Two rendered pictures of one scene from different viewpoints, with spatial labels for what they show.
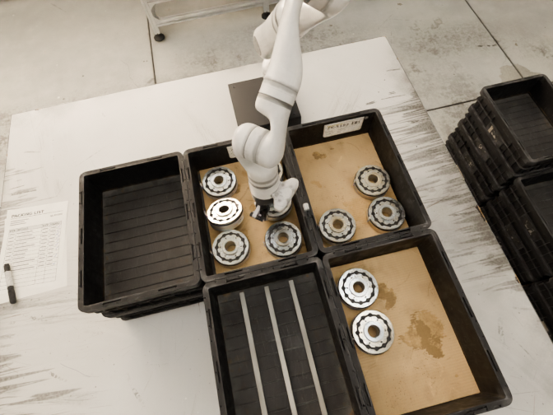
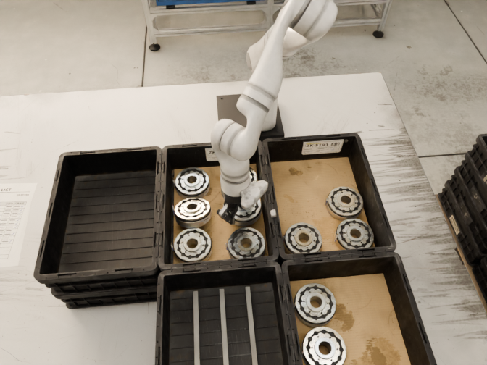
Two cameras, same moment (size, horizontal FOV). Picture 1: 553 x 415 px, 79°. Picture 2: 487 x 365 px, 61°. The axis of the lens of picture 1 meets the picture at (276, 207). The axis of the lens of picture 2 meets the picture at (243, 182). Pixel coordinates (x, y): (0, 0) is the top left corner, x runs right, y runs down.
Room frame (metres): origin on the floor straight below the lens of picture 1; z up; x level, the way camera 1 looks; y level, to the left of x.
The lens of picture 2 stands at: (-0.20, -0.03, 1.87)
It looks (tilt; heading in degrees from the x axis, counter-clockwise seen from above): 55 degrees down; 3
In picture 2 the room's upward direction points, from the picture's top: straight up
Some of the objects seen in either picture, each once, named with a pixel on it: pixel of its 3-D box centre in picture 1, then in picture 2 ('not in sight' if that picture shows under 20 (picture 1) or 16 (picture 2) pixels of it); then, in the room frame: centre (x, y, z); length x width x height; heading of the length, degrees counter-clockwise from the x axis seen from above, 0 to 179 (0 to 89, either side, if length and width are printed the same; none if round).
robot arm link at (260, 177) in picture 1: (256, 155); (231, 150); (0.39, 0.03, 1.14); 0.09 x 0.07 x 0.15; 56
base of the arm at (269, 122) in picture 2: not in sight; (264, 105); (0.86, -0.05, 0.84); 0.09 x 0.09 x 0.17; 88
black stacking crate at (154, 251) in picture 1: (144, 231); (110, 217); (0.36, 0.38, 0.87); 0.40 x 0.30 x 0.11; 8
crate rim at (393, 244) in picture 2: (351, 175); (322, 191); (0.44, -0.22, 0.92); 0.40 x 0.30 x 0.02; 8
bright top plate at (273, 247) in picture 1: (283, 238); (246, 243); (0.30, -0.01, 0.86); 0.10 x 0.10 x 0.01
